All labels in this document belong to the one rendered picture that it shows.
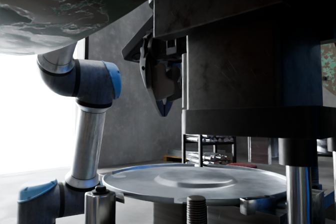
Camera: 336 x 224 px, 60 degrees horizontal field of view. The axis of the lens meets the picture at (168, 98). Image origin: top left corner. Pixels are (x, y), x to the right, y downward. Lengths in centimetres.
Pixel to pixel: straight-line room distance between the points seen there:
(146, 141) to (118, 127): 82
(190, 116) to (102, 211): 15
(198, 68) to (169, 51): 11
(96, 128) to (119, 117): 504
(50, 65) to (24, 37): 64
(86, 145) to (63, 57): 32
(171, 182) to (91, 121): 54
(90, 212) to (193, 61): 22
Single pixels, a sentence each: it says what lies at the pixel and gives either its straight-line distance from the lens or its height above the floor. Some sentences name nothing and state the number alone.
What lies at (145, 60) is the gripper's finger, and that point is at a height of 98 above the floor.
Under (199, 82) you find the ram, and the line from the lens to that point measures 38.
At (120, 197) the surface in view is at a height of 79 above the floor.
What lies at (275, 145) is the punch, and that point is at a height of 85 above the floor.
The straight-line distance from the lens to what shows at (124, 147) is 608.
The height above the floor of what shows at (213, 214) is 76.
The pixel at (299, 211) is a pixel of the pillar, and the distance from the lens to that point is 31.
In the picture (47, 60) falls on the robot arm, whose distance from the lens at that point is 80.
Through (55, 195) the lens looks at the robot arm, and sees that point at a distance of 104.
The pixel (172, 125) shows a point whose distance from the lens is 706.
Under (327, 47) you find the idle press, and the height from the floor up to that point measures 126.
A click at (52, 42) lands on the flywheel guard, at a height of 92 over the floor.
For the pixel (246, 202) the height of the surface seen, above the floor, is 79.
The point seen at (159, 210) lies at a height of 74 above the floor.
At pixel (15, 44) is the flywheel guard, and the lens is 19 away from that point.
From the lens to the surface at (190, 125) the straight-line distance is 35.
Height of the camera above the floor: 88
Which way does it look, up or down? 4 degrees up
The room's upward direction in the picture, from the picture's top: straight up
